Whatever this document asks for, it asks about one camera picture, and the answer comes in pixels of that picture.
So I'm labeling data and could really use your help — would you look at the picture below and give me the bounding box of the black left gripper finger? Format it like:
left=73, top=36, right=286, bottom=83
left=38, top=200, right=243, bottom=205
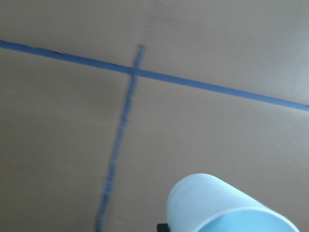
left=156, top=223, right=169, bottom=232

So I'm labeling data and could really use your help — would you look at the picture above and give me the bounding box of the light blue cup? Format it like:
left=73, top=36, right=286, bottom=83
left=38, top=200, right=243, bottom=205
left=167, top=174, right=298, bottom=232

